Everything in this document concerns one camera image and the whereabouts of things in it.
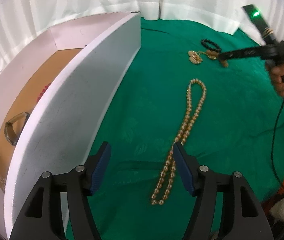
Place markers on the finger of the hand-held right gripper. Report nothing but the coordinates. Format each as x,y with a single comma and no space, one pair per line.
244,53

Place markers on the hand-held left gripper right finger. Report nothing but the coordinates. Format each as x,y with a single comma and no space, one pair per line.
184,170

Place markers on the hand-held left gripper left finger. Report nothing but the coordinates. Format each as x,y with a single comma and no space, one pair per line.
99,172

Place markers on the white cardboard box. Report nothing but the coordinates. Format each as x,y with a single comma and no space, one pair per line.
64,120

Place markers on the pale stone bangle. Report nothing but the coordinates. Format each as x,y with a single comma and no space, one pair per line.
9,132

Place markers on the person's right hand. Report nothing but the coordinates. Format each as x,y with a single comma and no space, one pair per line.
277,77

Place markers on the white curtain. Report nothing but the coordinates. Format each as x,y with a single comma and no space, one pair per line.
207,0
69,2

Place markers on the green cloth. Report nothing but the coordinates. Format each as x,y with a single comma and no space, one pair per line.
142,105

